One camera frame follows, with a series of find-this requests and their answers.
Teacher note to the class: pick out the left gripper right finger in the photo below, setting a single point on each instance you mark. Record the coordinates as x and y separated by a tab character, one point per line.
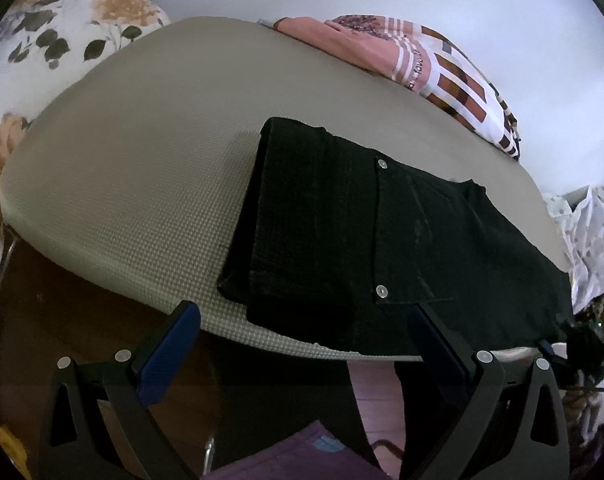
469	416

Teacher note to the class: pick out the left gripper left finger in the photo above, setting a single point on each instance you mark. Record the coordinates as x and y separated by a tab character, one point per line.
74	440

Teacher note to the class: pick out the black pants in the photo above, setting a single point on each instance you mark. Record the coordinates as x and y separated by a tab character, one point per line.
342	246

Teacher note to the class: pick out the white dotted bedsheet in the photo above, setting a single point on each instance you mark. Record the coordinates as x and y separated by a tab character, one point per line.
582	229

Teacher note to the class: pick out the purple patterned cloth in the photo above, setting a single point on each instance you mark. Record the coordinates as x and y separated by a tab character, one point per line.
312	453

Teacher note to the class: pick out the beige mattress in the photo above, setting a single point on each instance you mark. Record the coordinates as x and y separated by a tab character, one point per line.
134	178

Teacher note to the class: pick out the pink plaid pillow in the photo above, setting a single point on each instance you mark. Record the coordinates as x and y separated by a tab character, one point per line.
419	59

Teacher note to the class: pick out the floral white pillow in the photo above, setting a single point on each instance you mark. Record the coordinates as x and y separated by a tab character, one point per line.
48	45

